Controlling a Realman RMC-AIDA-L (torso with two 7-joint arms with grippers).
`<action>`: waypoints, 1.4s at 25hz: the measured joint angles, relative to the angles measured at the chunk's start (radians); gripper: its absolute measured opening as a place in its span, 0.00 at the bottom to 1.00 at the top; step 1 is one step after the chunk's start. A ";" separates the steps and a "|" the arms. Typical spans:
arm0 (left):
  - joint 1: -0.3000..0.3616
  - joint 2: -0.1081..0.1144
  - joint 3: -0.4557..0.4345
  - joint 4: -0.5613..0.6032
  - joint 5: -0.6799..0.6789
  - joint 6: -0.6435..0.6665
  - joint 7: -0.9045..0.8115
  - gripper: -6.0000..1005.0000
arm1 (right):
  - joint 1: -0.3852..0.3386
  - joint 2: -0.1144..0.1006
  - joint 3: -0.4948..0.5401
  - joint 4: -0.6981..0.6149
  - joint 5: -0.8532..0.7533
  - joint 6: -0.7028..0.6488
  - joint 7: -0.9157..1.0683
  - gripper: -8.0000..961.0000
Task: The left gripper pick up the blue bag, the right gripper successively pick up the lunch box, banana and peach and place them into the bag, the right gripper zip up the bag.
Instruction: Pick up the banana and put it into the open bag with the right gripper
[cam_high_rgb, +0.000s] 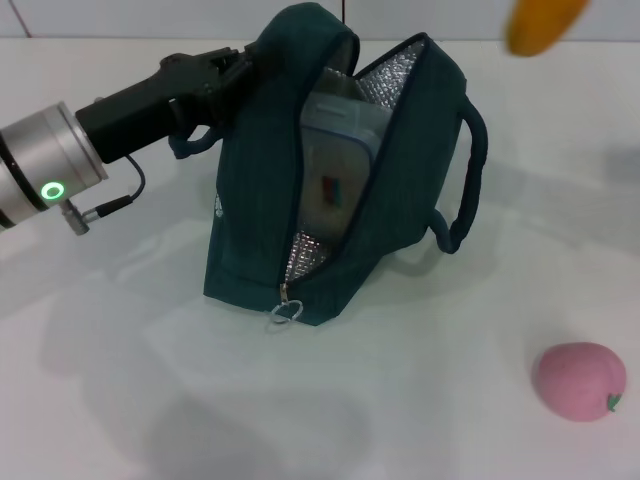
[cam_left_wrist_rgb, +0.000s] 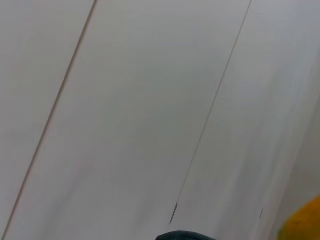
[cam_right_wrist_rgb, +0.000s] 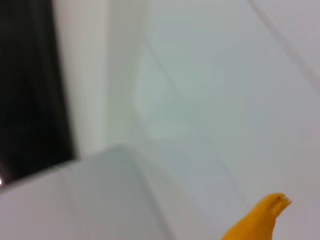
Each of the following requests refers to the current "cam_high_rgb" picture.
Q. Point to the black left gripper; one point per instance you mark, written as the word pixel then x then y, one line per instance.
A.
pixel 135 112

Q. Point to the clear blue-rimmed lunch box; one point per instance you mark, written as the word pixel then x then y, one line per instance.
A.
pixel 335 160

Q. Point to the dark teal insulated lunch bag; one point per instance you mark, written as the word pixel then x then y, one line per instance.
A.
pixel 400 200

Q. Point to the yellow banana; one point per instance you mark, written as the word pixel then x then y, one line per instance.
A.
pixel 540 25

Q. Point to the pink toy peach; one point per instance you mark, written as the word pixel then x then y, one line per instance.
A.
pixel 575 380

